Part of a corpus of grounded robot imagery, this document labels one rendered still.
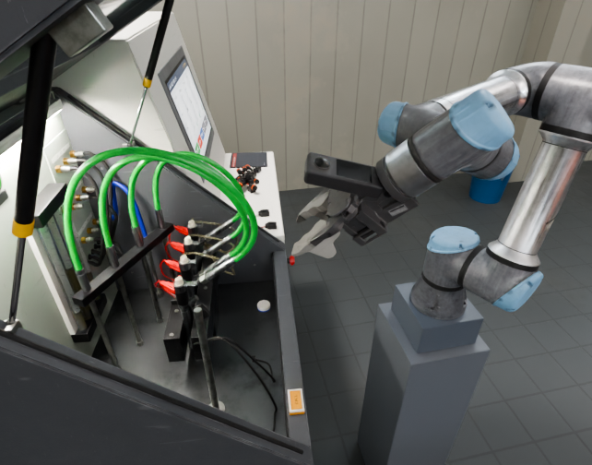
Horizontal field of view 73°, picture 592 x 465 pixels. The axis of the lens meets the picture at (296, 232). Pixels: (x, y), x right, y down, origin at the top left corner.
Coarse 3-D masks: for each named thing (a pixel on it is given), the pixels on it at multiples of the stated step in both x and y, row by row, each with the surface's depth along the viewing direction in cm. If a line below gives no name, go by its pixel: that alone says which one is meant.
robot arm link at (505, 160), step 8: (504, 144) 55; (512, 144) 58; (504, 152) 56; (512, 152) 58; (496, 160) 55; (504, 160) 57; (512, 160) 58; (480, 168) 55; (488, 168) 56; (496, 168) 57; (504, 168) 59; (512, 168) 61; (480, 176) 60; (488, 176) 60; (496, 176) 60; (504, 176) 62
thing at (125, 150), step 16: (96, 160) 72; (176, 160) 73; (192, 160) 74; (80, 176) 73; (240, 192) 79; (64, 208) 76; (64, 224) 79; (256, 224) 83; (240, 256) 87; (80, 272) 85
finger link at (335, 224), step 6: (342, 216) 59; (330, 222) 61; (336, 222) 60; (342, 222) 60; (324, 228) 61; (330, 228) 60; (336, 228) 60; (318, 234) 62; (324, 234) 61; (330, 234) 61; (312, 240) 62; (318, 240) 63
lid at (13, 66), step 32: (0, 0) 28; (32, 0) 28; (64, 0) 28; (96, 0) 33; (128, 0) 68; (160, 0) 87; (0, 32) 29; (32, 32) 29; (64, 32) 32; (96, 32) 32; (0, 64) 31; (64, 64) 72; (0, 96) 52
